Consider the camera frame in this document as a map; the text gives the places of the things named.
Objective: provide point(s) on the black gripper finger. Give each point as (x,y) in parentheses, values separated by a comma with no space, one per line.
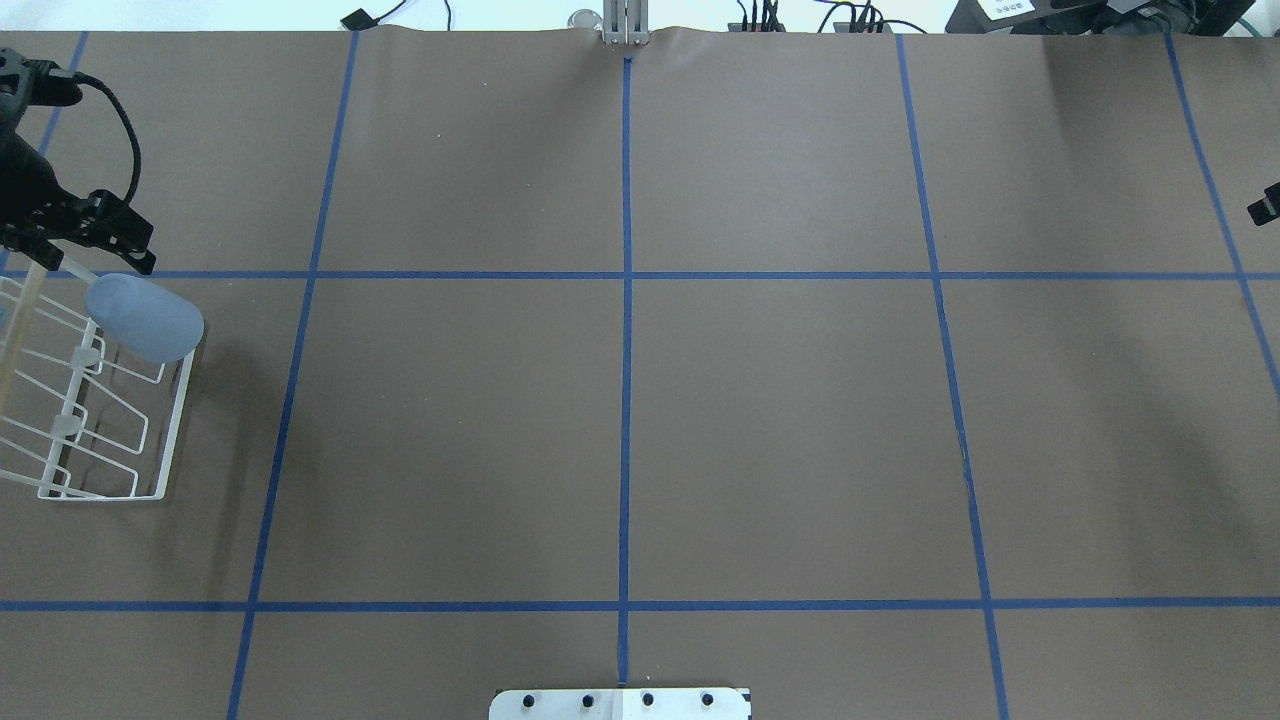
(1266,209)

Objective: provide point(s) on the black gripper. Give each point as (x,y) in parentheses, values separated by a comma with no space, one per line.
(27,183)

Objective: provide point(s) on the light blue plastic cup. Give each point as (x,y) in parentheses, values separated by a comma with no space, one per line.
(155,324)

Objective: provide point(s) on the black box with label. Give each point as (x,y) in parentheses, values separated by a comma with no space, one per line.
(1022,17)

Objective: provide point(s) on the small black device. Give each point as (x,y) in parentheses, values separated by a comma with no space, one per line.
(359,21)

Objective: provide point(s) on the white wire cup holder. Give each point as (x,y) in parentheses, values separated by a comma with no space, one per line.
(84,420)

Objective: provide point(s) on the aluminium frame post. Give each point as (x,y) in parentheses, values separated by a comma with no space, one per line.
(625,22)

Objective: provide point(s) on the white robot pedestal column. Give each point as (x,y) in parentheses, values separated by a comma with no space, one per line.
(623,703)

